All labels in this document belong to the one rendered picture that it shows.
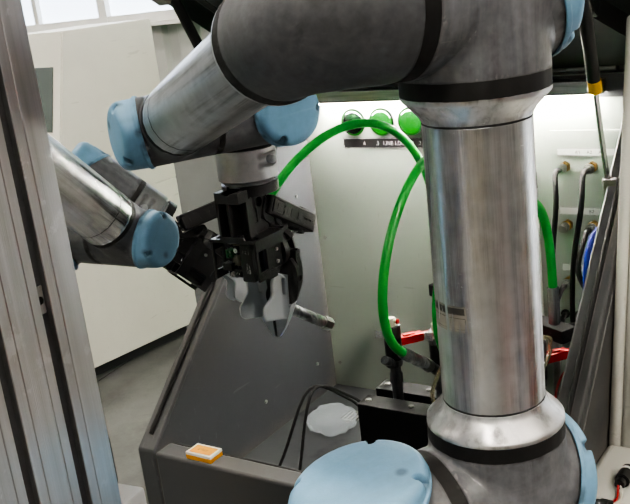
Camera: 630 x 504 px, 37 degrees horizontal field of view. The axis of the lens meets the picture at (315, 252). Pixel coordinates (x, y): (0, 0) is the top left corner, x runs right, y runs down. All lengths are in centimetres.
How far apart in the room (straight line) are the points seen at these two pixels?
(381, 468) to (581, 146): 93
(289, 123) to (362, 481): 42
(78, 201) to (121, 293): 331
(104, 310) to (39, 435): 377
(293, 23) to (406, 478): 35
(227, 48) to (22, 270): 21
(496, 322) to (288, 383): 112
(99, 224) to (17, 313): 57
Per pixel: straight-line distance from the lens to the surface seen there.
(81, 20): 679
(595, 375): 132
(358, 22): 63
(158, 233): 121
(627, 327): 136
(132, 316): 451
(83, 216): 116
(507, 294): 74
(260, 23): 65
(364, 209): 180
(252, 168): 113
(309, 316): 149
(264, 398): 178
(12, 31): 62
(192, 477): 153
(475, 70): 68
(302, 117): 102
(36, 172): 62
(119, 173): 136
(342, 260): 186
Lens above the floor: 165
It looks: 16 degrees down
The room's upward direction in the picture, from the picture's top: 7 degrees counter-clockwise
